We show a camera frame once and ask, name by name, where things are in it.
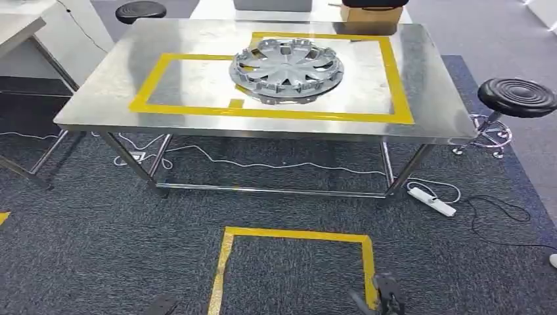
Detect silver plastic wheel hubcap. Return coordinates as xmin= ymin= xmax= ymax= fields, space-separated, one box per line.
xmin=229 ymin=37 xmax=345 ymax=95
xmin=231 ymin=65 xmax=345 ymax=106

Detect yellow floor tape rectangle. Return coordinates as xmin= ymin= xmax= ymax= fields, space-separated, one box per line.
xmin=207 ymin=226 xmax=379 ymax=315

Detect white power strip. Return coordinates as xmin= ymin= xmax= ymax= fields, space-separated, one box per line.
xmin=407 ymin=186 xmax=457 ymax=218

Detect white table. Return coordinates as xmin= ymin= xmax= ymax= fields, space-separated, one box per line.
xmin=189 ymin=0 xmax=414 ymax=25

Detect brown cardboard box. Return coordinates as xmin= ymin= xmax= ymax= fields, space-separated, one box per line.
xmin=340 ymin=3 xmax=404 ymax=25

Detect stainless steel table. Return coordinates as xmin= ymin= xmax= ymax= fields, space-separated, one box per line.
xmin=53 ymin=18 xmax=479 ymax=200

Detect black stool chrome base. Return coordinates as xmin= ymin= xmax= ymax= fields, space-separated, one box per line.
xmin=451 ymin=77 xmax=557 ymax=160

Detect white desk metal legs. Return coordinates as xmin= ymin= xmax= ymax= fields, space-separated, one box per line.
xmin=0 ymin=0 xmax=116 ymax=191

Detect white floor cable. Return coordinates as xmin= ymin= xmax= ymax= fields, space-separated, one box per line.
xmin=0 ymin=130 xmax=462 ymax=205

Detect black floor cable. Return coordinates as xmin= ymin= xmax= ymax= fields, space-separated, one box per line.
xmin=460 ymin=195 xmax=557 ymax=253

